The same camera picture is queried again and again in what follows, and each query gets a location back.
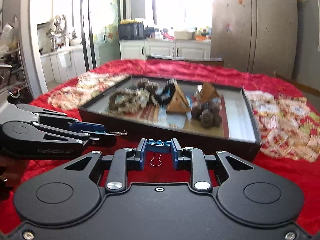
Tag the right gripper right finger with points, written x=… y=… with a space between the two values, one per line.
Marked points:
x=192 y=159

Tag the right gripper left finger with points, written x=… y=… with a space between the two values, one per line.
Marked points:
x=124 y=160

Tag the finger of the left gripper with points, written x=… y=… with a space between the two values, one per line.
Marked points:
x=60 y=120
x=18 y=136

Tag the blue binder clip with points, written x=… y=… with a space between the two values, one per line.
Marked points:
x=160 y=147

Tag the olive braided scrunchie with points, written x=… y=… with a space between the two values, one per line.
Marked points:
x=124 y=101

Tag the cream lace scrunchie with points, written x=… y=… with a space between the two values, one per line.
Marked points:
x=143 y=95

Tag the brown paper pyramid packet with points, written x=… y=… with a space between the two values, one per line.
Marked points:
x=207 y=93

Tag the black white lace scrunchie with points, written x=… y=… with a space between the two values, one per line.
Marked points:
x=165 y=97

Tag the floral patterned cloth left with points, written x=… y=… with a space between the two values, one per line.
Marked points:
x=89 y=85

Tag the floral patterned cloth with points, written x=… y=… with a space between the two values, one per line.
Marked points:
x=288 y=127
x=89 y=85

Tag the white hanging trash bin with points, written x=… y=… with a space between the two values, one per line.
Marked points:
x=65 y=59

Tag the black shallow tray box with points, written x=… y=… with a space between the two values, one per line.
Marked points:
x=238 y=132

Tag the floral patterned cloth right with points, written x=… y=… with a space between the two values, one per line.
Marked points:
x=288 y=127

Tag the white kitchen cabinet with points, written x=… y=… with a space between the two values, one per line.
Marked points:
x=189 y=49

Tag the black microwave oven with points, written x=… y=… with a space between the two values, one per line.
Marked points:
x=131 y=31

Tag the dark wooden chair back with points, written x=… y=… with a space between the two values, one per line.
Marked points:
x=207 y=62

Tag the white basket on counter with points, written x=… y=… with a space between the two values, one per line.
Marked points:
x=183 y=35

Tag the stainless steel refrigerator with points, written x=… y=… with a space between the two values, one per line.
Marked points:
x=255 y=36

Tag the wire storage rack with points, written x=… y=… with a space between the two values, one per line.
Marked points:
x=12 y=73

